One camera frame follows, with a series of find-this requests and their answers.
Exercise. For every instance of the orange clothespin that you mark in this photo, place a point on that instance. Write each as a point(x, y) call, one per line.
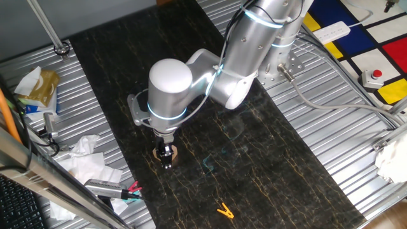
point(225, 212)

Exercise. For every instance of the white power strip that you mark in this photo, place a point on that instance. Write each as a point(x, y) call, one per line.
point(330, 32)

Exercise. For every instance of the blue and white package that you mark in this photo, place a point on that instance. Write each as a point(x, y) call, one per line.
point(35, 109)

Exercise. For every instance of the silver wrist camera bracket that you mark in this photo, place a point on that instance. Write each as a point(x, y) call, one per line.
point(136, 116)

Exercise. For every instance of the colourful squares floor mat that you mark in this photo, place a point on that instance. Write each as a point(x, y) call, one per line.
point(359, 41)

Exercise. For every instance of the crumpled white tissue ball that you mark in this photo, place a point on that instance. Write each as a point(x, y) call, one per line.
point(83, 144)

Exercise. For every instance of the black marble pattern mat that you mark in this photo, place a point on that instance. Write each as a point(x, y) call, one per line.
point(254, 175)

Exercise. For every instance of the white tissue paper sheets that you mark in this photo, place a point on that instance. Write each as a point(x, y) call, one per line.
point(89, 168)

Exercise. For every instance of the grey emergency stop box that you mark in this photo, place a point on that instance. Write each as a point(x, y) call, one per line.
point(372, 79)

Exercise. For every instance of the small wooden block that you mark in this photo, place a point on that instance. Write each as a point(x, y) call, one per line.
point(175, 152)

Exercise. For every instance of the metal frame bar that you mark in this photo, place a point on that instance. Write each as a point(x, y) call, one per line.
point(47, 178)

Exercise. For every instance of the gold tissue pack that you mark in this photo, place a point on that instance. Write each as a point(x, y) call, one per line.
point(44, 87)

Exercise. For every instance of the white cloth bundle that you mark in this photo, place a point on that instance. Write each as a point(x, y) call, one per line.
point(392, 160)

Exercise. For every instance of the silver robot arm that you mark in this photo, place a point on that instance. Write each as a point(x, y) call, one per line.
point(171, 95)

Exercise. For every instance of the teal clothespin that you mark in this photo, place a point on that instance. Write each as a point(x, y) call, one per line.
point(135, 192)

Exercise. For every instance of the red clothespin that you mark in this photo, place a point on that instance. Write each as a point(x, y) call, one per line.
point(135, 186)

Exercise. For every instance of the black keyboard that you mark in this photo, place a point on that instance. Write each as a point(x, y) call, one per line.
point(17, 206)

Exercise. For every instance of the silver corner bracket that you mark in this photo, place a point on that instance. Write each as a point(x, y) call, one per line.
point(380, 145)

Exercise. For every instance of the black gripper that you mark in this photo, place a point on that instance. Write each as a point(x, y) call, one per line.
point(164, 148)

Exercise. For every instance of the orange tube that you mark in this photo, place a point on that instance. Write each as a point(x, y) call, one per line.
point(8, 117)

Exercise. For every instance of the white tissue sheet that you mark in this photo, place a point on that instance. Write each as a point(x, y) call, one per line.
point(27, 81)

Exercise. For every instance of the aluminium pole with base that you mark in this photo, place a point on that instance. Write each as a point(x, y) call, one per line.
point(47, 28)

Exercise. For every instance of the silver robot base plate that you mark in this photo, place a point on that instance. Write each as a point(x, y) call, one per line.
point(295, 66)

